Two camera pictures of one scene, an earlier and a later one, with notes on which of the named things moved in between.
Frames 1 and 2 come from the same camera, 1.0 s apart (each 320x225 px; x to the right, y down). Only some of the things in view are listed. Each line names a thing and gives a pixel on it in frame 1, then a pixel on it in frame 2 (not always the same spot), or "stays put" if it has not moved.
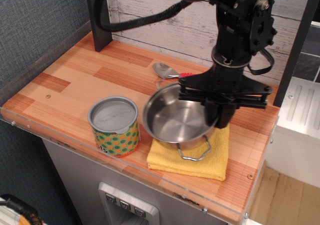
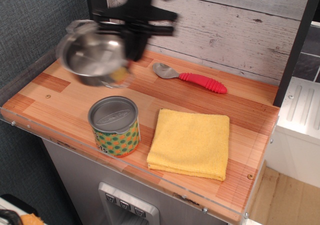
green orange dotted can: (114, 121) stays put
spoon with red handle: (164, 71) stays put
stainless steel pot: (178, 123) → (85, 51)
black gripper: (225, 84) → (136, 20)
